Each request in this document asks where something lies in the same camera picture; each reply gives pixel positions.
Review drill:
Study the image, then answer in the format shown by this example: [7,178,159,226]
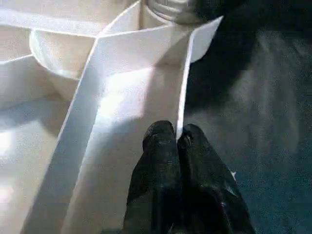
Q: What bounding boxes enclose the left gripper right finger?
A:
[177,124,256,234]

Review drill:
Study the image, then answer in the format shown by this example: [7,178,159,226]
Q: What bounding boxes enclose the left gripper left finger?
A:
[122,121,182,234]

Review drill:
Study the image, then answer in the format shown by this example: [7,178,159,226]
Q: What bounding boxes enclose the white plastic table top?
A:
[0,0,225,234]

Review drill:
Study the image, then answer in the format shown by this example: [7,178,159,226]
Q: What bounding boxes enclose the white plastic table leg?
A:
[141,0,205,25]

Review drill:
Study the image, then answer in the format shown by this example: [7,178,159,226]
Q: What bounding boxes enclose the black work mat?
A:
[180,0,312,234]

